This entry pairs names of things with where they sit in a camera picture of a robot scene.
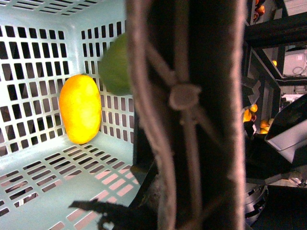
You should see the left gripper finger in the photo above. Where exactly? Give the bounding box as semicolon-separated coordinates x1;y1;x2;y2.
69;199;157;230

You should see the yellow mango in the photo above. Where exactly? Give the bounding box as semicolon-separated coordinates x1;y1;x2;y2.
59;74;102;144

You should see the green avocado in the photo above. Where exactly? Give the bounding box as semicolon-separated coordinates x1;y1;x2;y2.
98;34;132;96

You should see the brown basket handle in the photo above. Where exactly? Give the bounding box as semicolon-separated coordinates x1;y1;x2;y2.
125;0;246;230

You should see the light teal plastic basket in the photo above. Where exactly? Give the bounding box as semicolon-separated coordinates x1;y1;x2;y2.
0;0;140;230

